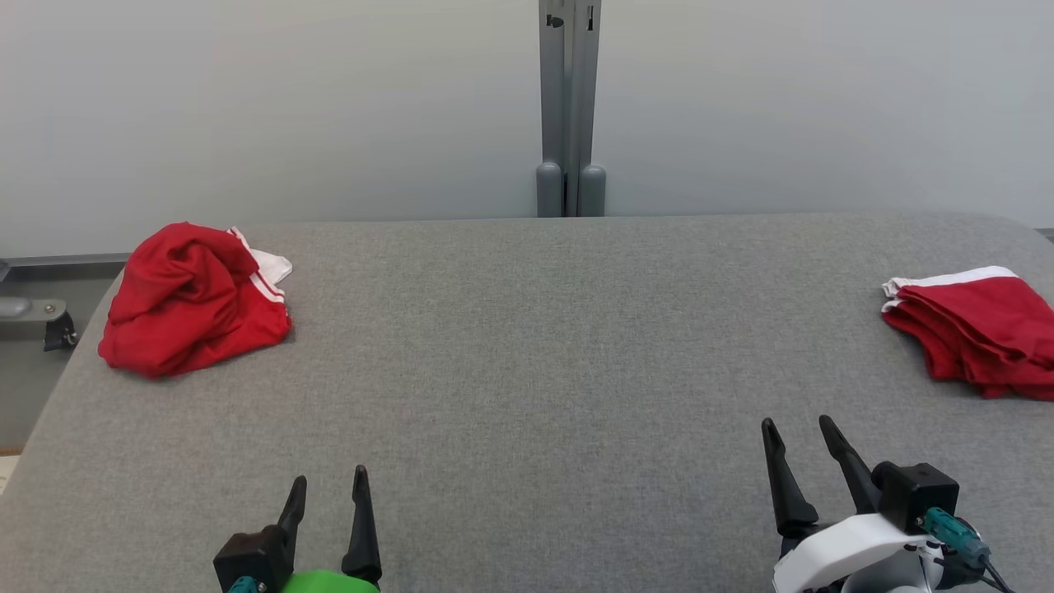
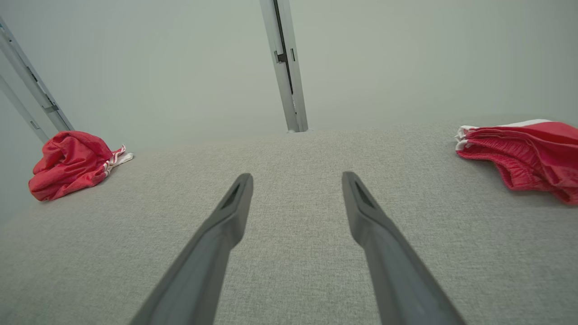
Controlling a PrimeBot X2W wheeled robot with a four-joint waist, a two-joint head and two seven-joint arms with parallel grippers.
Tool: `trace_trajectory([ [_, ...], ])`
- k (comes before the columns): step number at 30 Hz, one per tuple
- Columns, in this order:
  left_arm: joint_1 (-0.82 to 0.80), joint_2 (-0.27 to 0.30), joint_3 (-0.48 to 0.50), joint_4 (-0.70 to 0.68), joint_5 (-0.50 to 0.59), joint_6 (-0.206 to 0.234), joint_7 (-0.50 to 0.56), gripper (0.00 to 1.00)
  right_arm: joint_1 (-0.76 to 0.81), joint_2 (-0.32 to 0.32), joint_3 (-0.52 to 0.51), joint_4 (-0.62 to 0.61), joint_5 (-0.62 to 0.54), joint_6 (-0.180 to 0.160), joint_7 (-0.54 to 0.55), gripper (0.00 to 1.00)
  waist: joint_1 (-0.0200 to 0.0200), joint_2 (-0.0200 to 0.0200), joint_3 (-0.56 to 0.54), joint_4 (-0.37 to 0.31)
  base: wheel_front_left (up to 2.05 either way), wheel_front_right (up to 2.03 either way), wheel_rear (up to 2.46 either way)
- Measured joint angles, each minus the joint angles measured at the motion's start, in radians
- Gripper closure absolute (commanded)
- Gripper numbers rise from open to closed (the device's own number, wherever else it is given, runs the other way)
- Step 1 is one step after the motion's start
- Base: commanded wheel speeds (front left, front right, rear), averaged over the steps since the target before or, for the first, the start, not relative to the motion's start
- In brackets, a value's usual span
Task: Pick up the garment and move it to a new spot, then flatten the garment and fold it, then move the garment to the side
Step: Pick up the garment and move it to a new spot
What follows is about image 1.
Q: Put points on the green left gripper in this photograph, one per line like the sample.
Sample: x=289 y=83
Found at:
x=329 y=583

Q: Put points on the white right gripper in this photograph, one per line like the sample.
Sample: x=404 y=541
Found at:
x=832 y=552

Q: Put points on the red white-striped Bulls shorts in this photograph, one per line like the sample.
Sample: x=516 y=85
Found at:
x=980 y=329

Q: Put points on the red Bulls jersey shirt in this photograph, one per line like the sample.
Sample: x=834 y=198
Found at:
x=189 y=305

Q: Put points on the black caster foot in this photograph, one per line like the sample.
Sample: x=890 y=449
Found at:
x=62 y=333

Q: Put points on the grey metal foot bar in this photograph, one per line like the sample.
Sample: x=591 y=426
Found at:
x=25 y=308

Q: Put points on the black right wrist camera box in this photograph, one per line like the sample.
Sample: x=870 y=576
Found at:
x=918 y=494

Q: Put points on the metal partition post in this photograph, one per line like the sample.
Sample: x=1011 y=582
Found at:
x=568 y=99

